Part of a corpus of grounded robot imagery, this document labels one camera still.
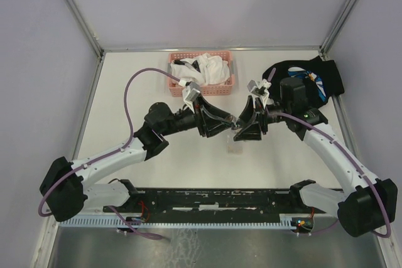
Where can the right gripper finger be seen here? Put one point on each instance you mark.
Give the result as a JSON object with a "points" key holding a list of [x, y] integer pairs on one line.
{"points": [[248, 131], [248, 114]]}

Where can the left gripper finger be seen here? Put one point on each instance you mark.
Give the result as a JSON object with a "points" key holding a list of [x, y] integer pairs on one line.
{"points": [[211, 111], [213, 128]]}

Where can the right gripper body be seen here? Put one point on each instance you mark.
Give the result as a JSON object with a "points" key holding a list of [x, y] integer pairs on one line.
{"points": [[262, 115]]}

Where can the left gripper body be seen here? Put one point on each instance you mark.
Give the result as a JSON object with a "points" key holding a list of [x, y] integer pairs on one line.
{"points": [[200, 117]]}

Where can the clear pill bottle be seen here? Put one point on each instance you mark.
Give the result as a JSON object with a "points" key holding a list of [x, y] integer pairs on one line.
{"points": [[235, 122]]}

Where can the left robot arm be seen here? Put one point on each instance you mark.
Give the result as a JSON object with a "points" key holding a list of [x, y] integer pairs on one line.
{"points": [[71, 186]]}

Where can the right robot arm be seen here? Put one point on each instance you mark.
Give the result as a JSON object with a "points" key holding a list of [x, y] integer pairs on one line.
{"points": [[365, 202]]}

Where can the pink plastic basket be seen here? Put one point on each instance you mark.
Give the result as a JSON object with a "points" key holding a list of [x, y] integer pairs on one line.
{"points": [[208, 90]]}

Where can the white cloth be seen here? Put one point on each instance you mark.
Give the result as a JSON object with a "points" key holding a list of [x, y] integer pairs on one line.
{"points": [[204, 69]]}

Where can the black garment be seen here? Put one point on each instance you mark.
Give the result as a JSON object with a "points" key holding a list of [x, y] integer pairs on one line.
{"points": [[321, 78]]}

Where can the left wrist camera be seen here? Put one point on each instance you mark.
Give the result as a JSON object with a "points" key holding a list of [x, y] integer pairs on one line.
{"points": [[190, 92]]}

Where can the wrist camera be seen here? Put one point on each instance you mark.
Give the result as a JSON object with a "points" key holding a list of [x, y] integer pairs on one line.
{"points": [[190, 92], [260, 89]]}

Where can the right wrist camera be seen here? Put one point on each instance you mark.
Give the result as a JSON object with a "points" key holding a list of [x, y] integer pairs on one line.
{"points": [[260, 89]]}

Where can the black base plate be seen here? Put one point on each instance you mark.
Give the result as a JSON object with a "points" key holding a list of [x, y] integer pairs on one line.
{"points": [[212, 205]]}

